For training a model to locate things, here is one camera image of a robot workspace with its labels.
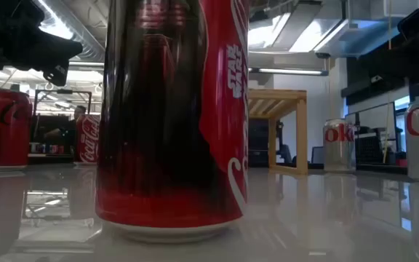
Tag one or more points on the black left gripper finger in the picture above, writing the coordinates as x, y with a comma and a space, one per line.
56, 51
58, 76

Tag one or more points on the red Coca-Cola Star Wars can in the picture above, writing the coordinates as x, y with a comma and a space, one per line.
173, 145

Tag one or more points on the wooden slatted shelf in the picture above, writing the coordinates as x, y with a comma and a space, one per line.
301, 138

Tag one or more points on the person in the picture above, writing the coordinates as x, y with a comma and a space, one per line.
80, 112

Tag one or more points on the red can with black script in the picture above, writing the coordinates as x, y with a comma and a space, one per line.
2, 127

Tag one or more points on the black perforated rack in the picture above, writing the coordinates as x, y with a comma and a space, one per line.
369, 149

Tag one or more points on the long ceiling tube light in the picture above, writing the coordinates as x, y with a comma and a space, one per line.
289, 71

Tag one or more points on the grey box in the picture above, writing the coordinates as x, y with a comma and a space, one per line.
318, 155

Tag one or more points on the black workstation frame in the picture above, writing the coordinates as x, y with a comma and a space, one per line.
64, 92

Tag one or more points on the long round silver air duct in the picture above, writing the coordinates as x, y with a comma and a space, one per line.
86, 43

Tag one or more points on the rectangular silver air duct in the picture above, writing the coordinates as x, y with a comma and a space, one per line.
340, 36

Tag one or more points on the black ceiling camera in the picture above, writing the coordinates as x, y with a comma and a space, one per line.
323, 55

